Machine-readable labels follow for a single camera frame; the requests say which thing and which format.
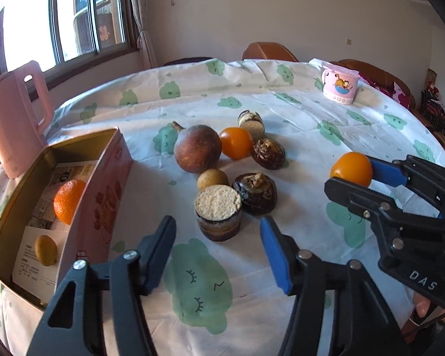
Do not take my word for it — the dark chocolate pastry front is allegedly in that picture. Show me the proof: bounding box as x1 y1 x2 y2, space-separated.
232 172 278 215

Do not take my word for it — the dark chocolate walnut pastry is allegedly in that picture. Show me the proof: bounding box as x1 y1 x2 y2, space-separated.
251 137 285 170

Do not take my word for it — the small cake cup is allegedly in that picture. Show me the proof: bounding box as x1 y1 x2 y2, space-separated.
238 110 265 142

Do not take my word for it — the smooth orange tomato-like fruit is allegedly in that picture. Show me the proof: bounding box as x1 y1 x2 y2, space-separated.
219 127 253 160

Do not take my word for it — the crumb-topped layered cake cup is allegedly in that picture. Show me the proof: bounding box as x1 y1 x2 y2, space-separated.
193 185 242 242

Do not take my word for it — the round longan fruit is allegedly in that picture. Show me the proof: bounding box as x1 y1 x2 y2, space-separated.
197 169 229 191

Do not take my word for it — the large reddish-brown round fruit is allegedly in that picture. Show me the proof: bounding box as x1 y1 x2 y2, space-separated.
171 121 223 174

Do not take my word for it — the printed paper sheet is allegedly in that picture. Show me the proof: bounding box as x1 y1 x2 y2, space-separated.
12 160 97 305

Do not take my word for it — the small yellow-brown longan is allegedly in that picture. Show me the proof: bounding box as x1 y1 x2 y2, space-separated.
34 235 58 267

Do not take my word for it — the pink floral cushion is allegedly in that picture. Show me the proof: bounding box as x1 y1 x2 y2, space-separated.
361 74 411 109

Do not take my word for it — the pink cartoon cat cup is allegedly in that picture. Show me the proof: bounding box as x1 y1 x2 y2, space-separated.
322 62 360 105

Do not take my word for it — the textured mandarin orange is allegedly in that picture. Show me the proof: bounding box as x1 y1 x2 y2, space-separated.
53 179 86 225

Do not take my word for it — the brown leather sofa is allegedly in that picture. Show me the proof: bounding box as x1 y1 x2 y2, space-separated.
332 59 433 132

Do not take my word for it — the white green-cloud tablecloth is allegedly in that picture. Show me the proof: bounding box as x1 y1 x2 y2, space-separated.
0 59 445 355

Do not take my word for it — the brown leather chair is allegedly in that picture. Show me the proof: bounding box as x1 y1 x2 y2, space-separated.
242 42 298 62

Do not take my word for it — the pink electric kettle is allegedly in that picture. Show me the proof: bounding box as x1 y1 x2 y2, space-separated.
0 60 54 178

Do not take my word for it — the round dark stool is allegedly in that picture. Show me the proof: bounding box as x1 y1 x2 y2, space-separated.
163 56 213 67

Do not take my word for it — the brown framed window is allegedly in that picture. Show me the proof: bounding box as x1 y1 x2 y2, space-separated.
0 0 140 88

